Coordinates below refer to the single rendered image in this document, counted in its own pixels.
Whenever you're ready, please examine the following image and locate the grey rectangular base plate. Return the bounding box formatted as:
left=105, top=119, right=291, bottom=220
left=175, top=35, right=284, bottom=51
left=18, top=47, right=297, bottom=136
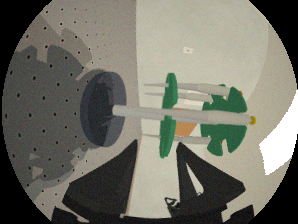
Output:
left=2, top=0, right=140, bottom=222

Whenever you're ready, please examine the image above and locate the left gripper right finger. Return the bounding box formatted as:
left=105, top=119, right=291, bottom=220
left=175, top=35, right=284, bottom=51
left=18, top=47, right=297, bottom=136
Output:
left=176, top=142, right=246, bottom=215

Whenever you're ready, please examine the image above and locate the white pipette with yellow button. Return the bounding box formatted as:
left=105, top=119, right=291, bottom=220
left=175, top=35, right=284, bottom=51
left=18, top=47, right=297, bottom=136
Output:
left=133, top=107, right=256, bottom=125
left=145, top=93, right=213, bottom=103

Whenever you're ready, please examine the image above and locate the pipette carousel stand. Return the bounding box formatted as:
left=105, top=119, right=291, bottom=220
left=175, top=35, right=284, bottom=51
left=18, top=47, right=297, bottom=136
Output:
left=80, top=72, right=248, bottom=158

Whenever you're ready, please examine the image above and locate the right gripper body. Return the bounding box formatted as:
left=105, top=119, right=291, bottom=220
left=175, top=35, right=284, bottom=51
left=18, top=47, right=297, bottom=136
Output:
left=170, top=202, right=180, bottom=213

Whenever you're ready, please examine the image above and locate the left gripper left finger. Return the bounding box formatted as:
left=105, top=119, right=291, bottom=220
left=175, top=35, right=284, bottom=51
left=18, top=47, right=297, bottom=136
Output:
left=65, top=139, right=138, bottom=214

